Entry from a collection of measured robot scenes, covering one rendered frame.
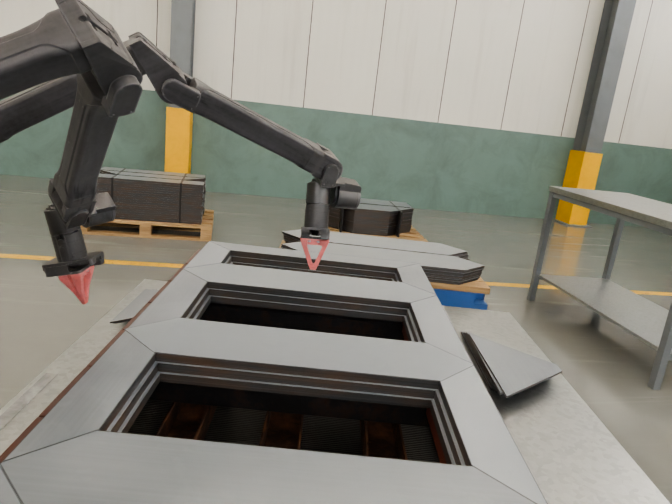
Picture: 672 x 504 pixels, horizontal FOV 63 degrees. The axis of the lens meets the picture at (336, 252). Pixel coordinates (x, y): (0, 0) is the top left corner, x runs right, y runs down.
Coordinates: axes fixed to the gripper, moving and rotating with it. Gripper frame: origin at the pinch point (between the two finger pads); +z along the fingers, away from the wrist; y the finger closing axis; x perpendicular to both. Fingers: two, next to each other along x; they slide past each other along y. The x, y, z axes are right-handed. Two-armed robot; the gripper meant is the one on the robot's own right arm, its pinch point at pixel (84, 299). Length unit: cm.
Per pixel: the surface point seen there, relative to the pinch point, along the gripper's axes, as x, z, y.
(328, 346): -1, 18, -49
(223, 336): -0.6, 12.4, -26.9
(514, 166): -736, 102, -326
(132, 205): -391, 36, 137
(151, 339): 4.4, 9.0, -13.5
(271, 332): -5.1, 14.8, -36.4
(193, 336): 0.9, 10.9, -21.0
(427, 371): 7, 23, -68
